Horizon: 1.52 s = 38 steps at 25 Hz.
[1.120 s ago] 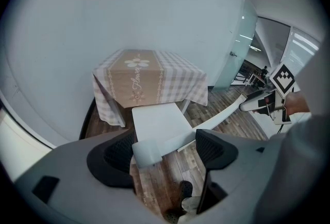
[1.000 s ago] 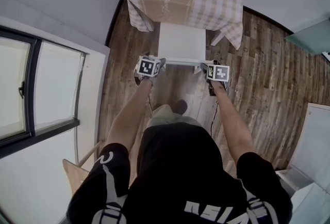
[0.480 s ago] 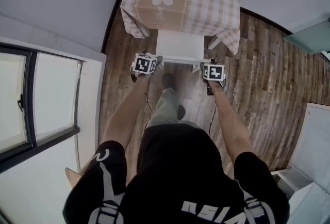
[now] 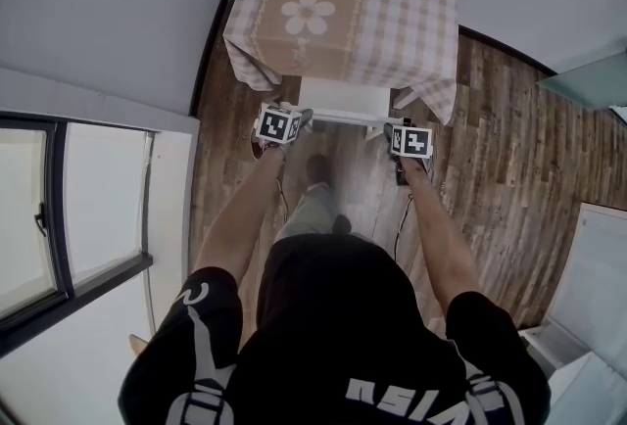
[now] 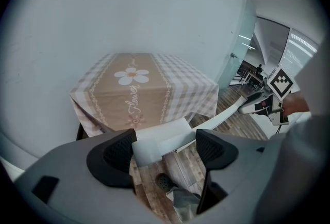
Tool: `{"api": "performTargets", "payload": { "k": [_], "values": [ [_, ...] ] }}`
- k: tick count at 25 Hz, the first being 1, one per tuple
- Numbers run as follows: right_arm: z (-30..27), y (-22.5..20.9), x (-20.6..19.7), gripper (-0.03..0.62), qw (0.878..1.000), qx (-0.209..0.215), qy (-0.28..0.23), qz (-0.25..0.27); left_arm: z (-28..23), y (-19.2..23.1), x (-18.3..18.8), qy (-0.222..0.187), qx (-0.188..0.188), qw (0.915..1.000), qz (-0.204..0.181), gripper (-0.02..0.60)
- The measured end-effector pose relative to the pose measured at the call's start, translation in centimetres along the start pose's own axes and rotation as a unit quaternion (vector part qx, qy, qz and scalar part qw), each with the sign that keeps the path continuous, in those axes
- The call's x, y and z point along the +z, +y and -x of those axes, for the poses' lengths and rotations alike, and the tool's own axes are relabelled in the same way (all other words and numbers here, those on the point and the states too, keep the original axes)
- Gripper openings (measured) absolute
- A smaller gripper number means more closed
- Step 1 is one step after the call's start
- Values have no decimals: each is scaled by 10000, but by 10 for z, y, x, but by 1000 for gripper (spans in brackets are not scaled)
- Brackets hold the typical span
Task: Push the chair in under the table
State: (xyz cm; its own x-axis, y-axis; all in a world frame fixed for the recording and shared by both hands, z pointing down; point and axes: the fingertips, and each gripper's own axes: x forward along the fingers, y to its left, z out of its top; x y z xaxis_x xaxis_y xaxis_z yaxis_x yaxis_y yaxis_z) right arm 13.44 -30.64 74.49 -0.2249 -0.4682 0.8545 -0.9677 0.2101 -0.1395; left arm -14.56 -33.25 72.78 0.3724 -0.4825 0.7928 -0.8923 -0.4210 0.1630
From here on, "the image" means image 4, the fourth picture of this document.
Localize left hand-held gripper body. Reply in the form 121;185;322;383
250;102;303;163

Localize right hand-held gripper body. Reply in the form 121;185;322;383
389;125;436;184

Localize white wooden chair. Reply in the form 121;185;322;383
296;76;394;141

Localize person's right forearm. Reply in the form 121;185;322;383
399;157;486;316

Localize person's left shoe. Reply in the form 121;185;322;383
306;153;334;187

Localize person's grey trousers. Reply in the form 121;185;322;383
273;182;339;243

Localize frosted glass door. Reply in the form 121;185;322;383
536;50;627;111

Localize black framed window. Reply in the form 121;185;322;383
0;114;158;355

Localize person's black hooded shirt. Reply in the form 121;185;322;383
117;231;553;425

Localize white panelled cabinet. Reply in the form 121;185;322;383
543;202;627;365

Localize white shelf board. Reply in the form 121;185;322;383
518;324;557;365

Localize white storage box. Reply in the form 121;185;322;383
548;349;627;425

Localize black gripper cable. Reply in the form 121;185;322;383
393;195;415;262
276;177;291;223

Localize black window handle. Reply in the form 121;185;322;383
32;202;49;238

